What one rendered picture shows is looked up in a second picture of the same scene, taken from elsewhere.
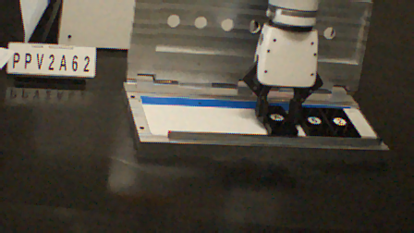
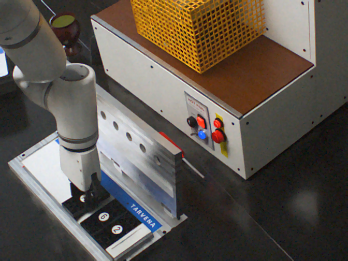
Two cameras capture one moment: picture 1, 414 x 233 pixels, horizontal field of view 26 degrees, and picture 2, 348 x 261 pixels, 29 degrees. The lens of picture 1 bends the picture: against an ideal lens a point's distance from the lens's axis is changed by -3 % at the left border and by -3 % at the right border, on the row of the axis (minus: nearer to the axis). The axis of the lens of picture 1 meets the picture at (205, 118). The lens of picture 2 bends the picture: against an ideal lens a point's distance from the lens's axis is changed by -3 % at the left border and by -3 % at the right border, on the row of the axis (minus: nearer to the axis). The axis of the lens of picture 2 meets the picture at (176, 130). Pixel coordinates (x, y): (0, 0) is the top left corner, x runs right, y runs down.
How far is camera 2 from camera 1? 185 cm
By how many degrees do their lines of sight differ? 62
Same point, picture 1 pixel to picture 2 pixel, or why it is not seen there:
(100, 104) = (53, 126)
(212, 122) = (60, 175)
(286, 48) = (66, 155)
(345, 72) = (166, 198)
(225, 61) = (102, 140)
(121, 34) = (128, 83)
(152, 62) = not seen: hidden behind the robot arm
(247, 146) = (44, 203)
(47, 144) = not seen: outside the picture
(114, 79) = not seen: hidden behind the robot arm
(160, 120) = (41, 156)
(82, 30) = (111, 69)
